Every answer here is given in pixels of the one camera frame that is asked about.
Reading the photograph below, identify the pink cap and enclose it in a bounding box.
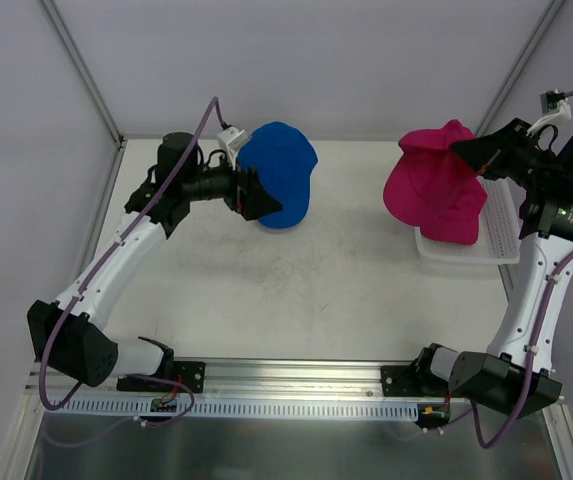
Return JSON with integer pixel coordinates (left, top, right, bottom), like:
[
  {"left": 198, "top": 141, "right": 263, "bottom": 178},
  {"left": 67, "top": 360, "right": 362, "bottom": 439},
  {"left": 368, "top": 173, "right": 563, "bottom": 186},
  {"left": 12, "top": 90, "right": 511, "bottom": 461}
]
[
  {"left": 383, "top": 120, "right": 477, "bottom": 227},
  {"left": 420, "top": 178, "right": 488, "bottom": 246}
]

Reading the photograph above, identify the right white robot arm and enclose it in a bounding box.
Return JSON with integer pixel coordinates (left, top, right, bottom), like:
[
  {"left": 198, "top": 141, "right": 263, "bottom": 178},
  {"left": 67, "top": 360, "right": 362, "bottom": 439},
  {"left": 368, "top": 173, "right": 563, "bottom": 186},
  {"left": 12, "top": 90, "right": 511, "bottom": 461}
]
[{"left": 413, "top": 119, "right": 573, "bottom": 417}]

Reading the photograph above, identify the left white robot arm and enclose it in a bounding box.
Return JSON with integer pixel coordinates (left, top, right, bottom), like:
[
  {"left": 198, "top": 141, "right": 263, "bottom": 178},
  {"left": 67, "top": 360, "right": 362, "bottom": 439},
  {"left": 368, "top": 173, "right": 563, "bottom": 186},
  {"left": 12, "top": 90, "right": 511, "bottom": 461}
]
[{"left": 27, "top": 127, "right": 282, "bottom": 390}]

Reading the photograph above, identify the white plastic basket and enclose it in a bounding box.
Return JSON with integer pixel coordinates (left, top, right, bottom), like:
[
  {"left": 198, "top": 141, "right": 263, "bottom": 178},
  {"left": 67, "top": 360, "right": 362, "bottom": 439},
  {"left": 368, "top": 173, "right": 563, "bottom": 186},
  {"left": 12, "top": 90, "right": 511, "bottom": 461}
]
[{"left": 414, "top": 178, "right": 520, "bottom": 266}]

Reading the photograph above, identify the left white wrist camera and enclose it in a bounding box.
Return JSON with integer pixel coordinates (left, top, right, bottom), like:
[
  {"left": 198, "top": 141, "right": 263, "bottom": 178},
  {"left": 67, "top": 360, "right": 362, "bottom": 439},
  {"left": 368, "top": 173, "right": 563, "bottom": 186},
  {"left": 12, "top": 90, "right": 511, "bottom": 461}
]
[{"left": 216, "top": 126, "right": 251, "bottom": 169}]

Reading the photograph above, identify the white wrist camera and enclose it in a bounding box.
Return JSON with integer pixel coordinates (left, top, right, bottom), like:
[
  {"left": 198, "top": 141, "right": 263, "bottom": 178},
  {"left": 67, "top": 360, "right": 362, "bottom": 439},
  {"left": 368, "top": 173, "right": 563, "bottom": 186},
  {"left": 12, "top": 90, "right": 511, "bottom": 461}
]
[
  {"left": 216, "top": 126, "right": 251, "bottom": 169},
  {"left": 527, "top": 90, "right": 572, "bottom": 136}
]

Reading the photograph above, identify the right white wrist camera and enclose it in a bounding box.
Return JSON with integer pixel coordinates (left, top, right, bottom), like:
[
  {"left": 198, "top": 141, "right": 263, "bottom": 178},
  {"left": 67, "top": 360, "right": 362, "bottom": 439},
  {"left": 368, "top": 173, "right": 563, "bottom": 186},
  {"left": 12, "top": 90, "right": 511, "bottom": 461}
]
[{"left": 527, "top": 90, "right": 572, "bottom": 136}]

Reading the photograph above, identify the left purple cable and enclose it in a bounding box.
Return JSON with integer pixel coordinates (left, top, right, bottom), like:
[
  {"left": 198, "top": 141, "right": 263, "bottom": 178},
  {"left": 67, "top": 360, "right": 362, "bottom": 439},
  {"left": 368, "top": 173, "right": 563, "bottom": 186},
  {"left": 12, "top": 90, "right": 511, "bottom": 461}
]
[{"left": 38, "top": 96, "right": 230, "bottom": 447}]

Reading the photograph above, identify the purple cable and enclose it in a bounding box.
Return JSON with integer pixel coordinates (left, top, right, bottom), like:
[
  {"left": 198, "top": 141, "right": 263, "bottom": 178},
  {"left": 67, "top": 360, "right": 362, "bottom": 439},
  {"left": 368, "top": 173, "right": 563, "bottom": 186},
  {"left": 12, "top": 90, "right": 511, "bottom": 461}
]
[
  {"left": 38, "top": 96, "right": 230, "bottom": 447},
  {"left": 395, "top": 85, "right": 573, "bottom": 450}
]

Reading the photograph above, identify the right aluminium frame post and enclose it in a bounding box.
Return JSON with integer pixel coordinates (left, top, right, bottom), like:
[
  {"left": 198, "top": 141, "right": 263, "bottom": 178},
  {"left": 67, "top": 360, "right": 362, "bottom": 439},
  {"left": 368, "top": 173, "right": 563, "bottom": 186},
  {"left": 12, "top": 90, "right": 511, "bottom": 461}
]
[{"left": 474, "top": 0, "right": 567, "bottom": 136}]

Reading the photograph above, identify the aluminium frame post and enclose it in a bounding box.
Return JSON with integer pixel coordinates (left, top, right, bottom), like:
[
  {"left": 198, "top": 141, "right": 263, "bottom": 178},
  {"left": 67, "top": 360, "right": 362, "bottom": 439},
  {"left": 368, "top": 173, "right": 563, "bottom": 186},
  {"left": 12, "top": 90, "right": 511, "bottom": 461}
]
[
  {"left": 37, "top": 0, "right": 124, "bottom": 148},
  {"left": 474, "top": 0, "right": 567, "bottom": 136}
]

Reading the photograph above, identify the aluminium mounting rail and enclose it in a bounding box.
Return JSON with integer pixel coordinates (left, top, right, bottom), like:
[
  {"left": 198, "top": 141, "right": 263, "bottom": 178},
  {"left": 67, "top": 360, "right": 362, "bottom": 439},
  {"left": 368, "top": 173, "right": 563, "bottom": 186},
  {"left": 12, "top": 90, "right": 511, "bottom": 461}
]
[{"left": 24, "top": 357, "right": 567, "bottom": 405}]

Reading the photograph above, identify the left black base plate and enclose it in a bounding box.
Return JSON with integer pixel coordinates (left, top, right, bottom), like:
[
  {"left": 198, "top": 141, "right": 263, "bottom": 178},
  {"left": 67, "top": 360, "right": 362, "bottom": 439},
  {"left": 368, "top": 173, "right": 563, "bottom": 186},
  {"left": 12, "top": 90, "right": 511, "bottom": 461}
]
[{"left": 116, "top": 359, "right": 206, "bottom": 394}]

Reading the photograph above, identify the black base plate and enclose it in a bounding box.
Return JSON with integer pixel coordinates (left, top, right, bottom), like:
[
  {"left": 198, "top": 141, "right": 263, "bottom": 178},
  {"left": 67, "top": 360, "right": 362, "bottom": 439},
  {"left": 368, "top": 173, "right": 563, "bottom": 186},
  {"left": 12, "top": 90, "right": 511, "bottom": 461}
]
[
  {"left": 379, "top": 362, "right": 429, "bottom": 397},
  {"left": 116, "top": 359, "right": 206, "bottom": 394}
]

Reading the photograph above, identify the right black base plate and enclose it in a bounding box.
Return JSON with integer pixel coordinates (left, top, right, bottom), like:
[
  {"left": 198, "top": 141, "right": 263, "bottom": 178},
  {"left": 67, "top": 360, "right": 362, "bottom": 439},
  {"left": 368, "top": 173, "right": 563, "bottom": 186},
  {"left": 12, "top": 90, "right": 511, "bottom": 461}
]
[{"left": 379, "top": 362, "right": 429, "bottom": 397}]

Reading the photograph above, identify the white slotted cable duct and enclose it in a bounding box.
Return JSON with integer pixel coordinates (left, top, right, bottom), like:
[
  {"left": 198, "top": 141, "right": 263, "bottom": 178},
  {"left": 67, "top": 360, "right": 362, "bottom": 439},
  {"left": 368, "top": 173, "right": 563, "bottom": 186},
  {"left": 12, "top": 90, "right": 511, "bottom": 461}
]
[{"left": 60, "top": 395, "right": 420, "bottom": 422}]

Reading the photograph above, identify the left aluminium frame post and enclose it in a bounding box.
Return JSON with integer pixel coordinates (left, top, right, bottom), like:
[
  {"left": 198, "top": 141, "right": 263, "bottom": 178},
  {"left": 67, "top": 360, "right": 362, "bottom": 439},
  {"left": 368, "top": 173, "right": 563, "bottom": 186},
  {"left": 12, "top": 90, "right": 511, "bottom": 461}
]
[{"left": 37, "top": 0, "right": 124, "bottom": 148}]

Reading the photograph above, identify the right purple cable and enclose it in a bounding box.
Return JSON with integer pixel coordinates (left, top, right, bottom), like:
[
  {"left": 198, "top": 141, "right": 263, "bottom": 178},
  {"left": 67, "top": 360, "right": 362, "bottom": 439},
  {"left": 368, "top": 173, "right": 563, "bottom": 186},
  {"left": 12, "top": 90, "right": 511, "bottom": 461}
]
[{"left": 395, "top": 85, "right": 573, "bottom": 450}]

